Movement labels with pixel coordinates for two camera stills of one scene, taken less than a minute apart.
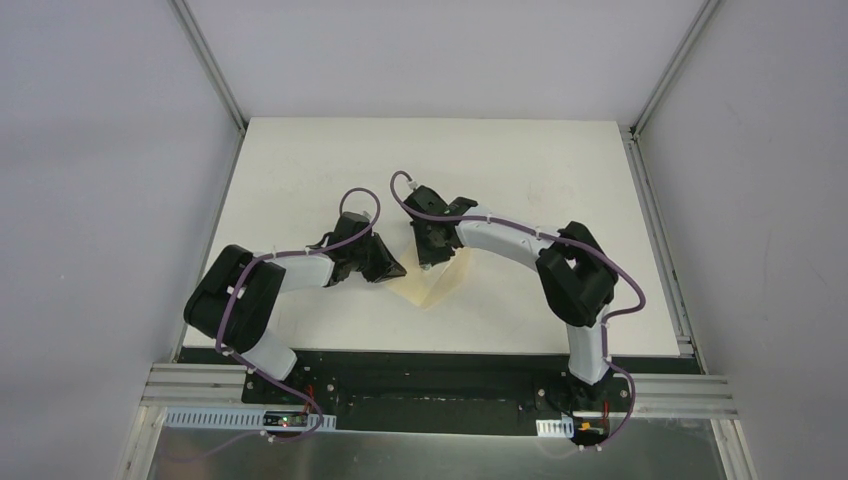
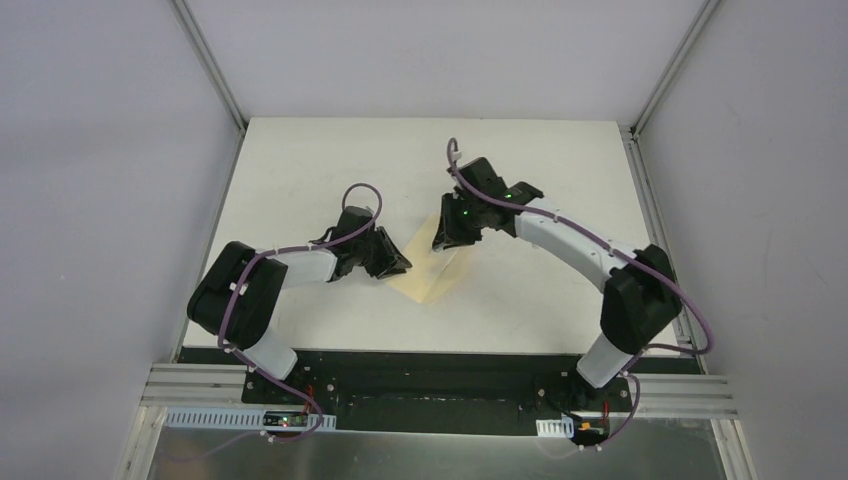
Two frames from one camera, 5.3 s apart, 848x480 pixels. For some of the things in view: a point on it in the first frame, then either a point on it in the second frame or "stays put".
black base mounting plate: x=505 y=392 stays put
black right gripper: x=427 y=255 → x=449 y=231
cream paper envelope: x=429 y=288 stays put
